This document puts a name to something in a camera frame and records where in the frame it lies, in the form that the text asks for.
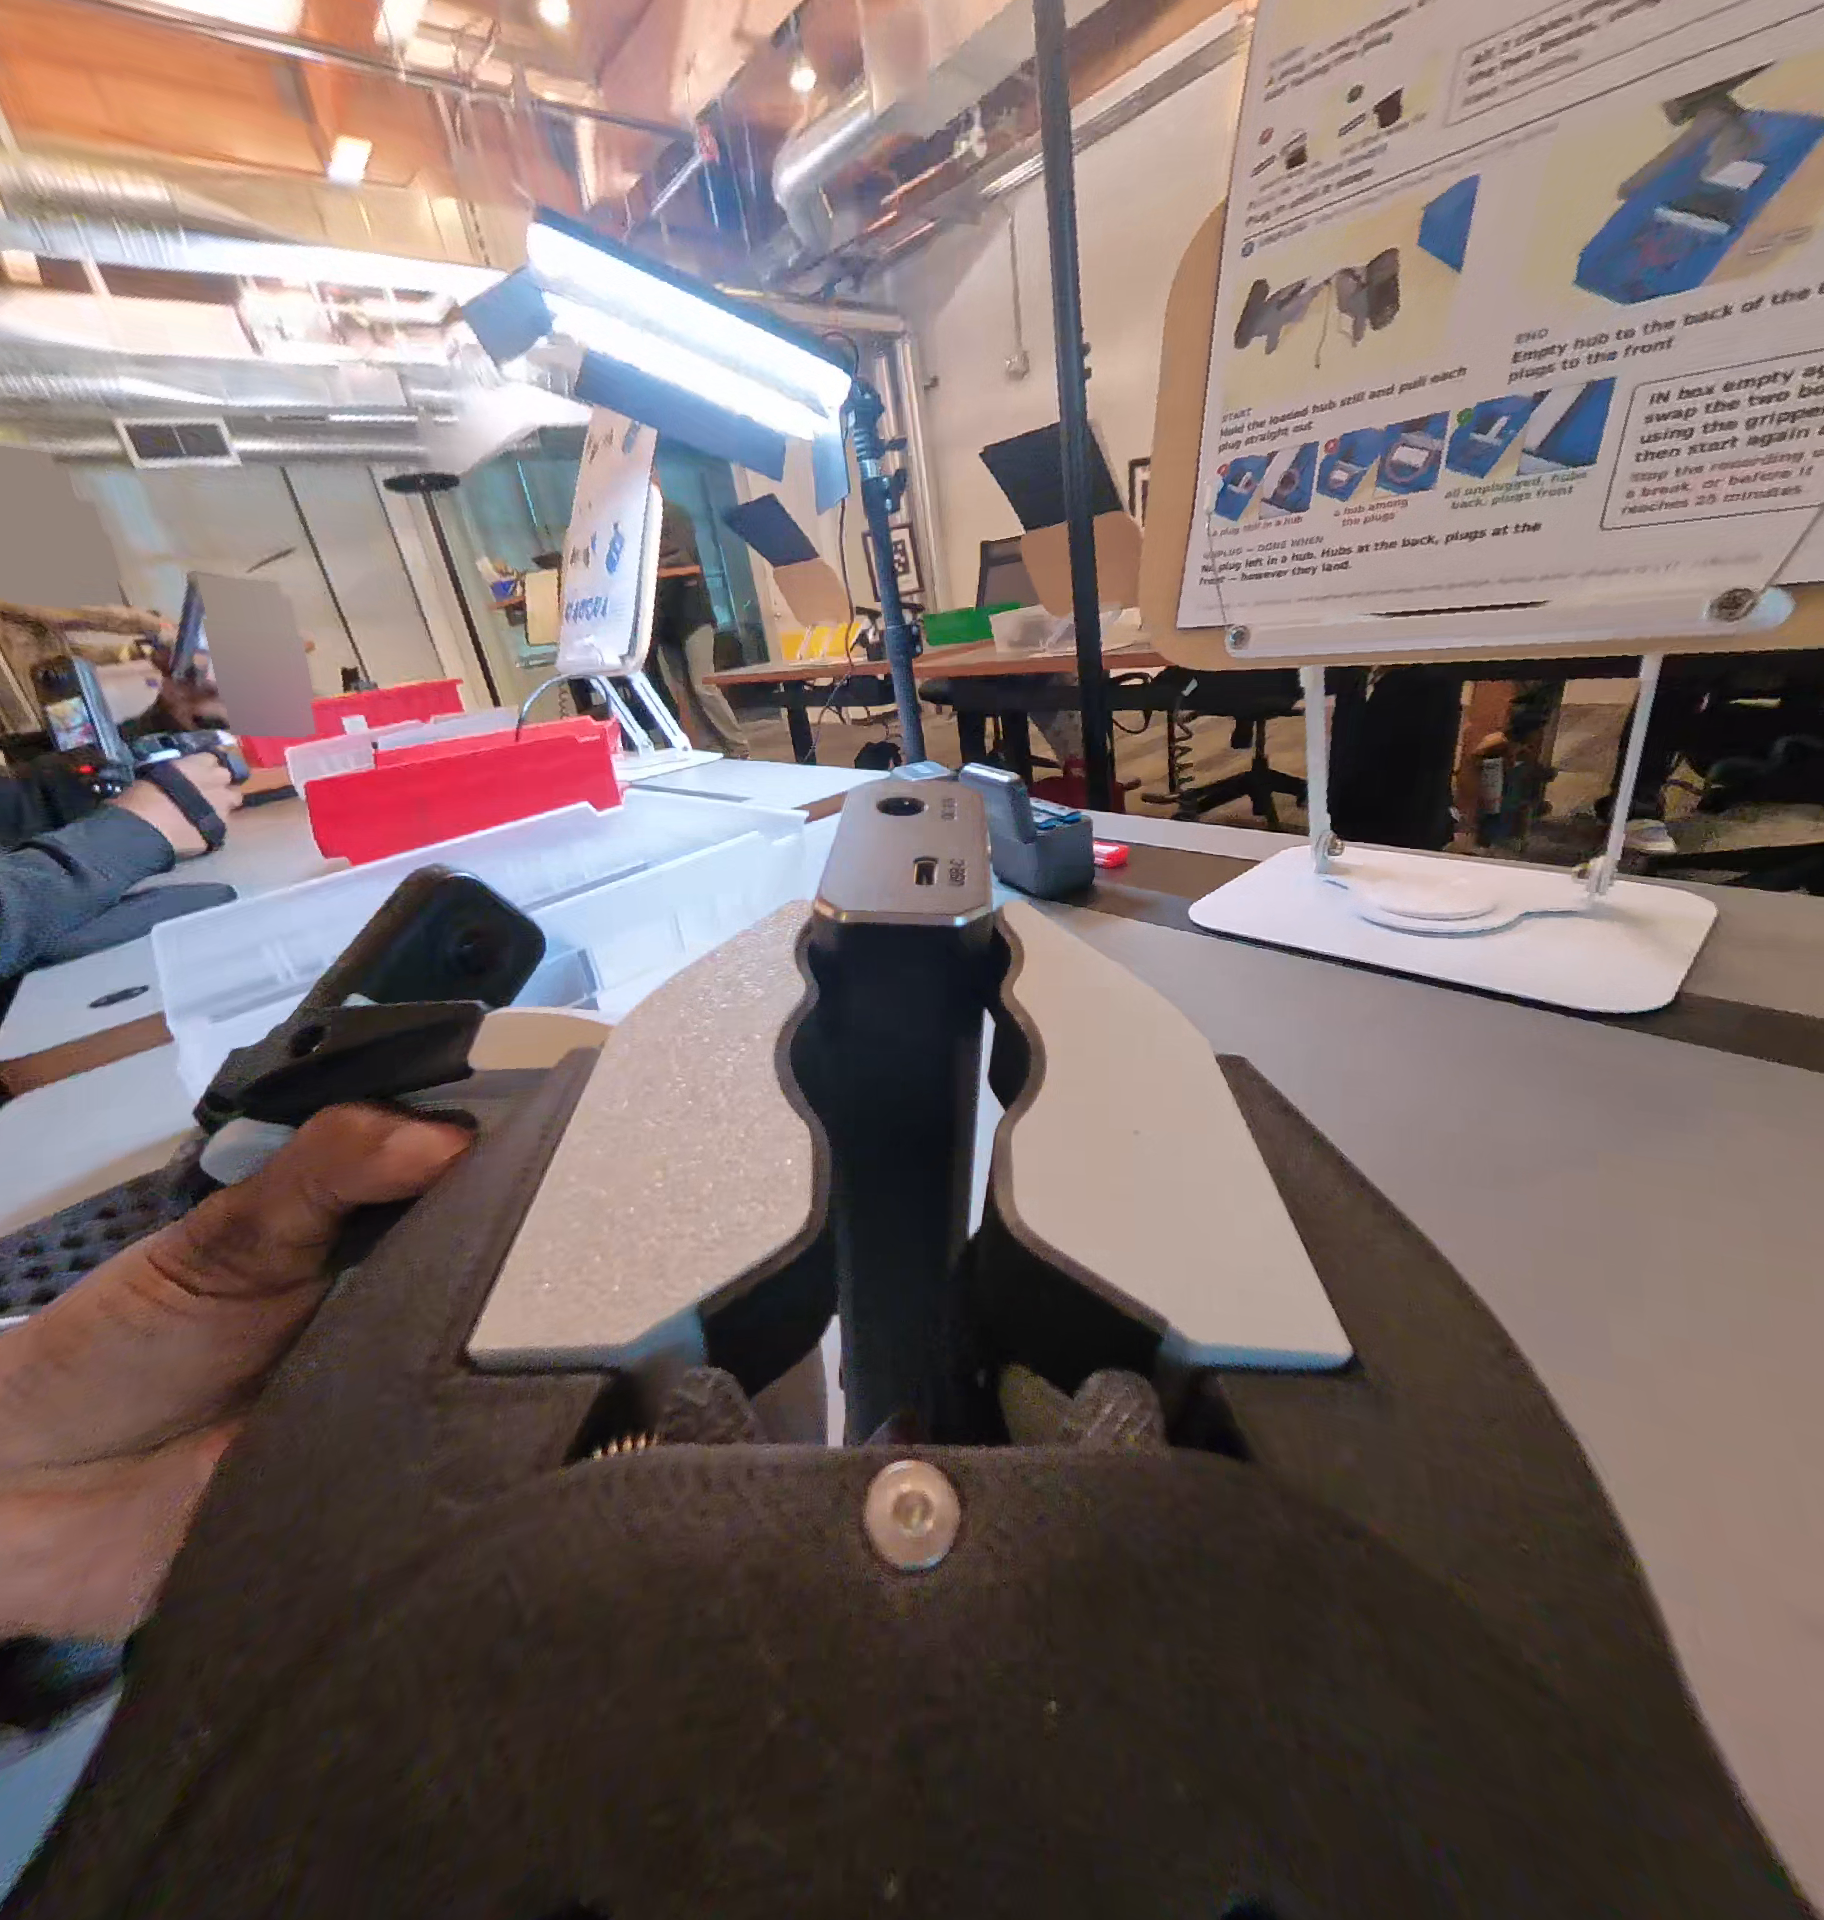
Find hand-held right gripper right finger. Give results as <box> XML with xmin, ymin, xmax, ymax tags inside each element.
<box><xmin>965</xmin><ymin>901</ymin><xmax>1359</xmax><ymax>1412</ymax></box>

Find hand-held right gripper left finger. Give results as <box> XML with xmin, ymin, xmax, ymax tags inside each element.
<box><xmin>464</xmin><ymin>901</ymin><xmax>839</xmax><ymax>1403</ymax></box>

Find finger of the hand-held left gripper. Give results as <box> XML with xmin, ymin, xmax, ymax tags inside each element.
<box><xmin>470</xmin><ymin>1006</ymin><xmax>618</xmax><ymax>1080</ymax></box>

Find clear plastic bin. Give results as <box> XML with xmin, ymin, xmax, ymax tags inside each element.
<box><xmin>150</xmin><ymin>796</ymin><xmax>854</xmax><ymax>1058</ymax></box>

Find black usb hub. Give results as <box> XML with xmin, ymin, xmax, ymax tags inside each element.
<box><xmin>788</xmin><ymin>777</ymin><xmax>1008</xmax><ymax>1445</ymax></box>

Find silver duct elbow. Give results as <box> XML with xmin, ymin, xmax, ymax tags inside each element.
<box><xmin>769</xmin><ymin>66</ymin><xmax>1034</xmax><ymax>249</ymax></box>

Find person's left hand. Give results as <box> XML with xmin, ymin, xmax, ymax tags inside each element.
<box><xmin>0</xmin><ymin>1101</ymin><xmax>478</xmax><ymax>1659</ymax></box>

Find red plastic bin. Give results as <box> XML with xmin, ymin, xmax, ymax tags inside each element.
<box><xmin>239</xmin><ymin>676</ymin><xmax>468</xmax><ymax>770</ymax></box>
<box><xmin>304</xmin><ymin>718</ymin><xmax>625</xmax><ymax>869</ymax></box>

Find instruction poster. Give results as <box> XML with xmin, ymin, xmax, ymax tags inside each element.
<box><xmin>1175</xmin><ymin>0</ymin><xmax>1824</xmax><ymax>633</ymax></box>
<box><xmin>554</xmin><ymin>405</ymin><xmax>669</xmax><ymax>678</ymax></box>

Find black floor lamp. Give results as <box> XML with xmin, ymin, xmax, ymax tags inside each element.
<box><xmin>384</xmin><ymin>468</ymin><xmax>498</xmax><ymax>707</ymax></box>

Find black office chair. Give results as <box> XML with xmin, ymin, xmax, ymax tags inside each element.
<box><xmin>1151</xmin><ymin>666</ymin><xmax>1311</xmax><ymax>828</ymax></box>

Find wooden table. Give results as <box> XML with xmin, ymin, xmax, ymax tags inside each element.
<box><xmin>704</xmin><ymin>637</ymin><xmax>1176</xmax><ymax>770</ymax></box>

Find black perforated pad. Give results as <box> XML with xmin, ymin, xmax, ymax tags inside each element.
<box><xmin>0</xmin><ymin>1161</ymin><xmax>217</xmax><ymax>1328</ymax></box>

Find black light flag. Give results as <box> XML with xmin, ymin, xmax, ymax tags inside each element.
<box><xmin>980</xmin><ymin>425</ymin><xmax>1128</xmax><ymax>530</ymax></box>
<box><xmin>721</xmin><ymin>496</ymin><xmax>824</xmax><ymax>571</ymax></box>

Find black light stand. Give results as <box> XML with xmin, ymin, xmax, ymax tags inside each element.
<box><xmin>840</xmin><ymin>375</ymin><xmax>937</xmax><ymax>770</ymax></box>

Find clear plastic container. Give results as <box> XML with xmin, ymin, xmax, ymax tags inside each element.
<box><xmin>986</xmin><ymin>600</ymin><xmax>1124</xmax><ymax>653</ymax></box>

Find led light panel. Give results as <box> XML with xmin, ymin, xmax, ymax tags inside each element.
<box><xmin>459</xmin><ymin>209</ymin><xmax>861</xmax><ymax>515</ymax></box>

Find wooden poster board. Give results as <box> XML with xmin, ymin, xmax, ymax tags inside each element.
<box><xmin>1137</xmin><ymin>201</ymin><xmax>1824</xmax><ymax>669</ymax></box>

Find black round-headed pole stand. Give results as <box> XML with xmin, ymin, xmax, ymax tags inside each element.
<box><xmin>1030</xmin><ymin>0</ymin><xmax>1122</xmax><ymax>814</ymax></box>

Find silver ventilation duct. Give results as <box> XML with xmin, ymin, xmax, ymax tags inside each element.
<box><xmin>0</xmin><ymin>286</ymin><xmax>478</xmax><ymax>453</ymax></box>

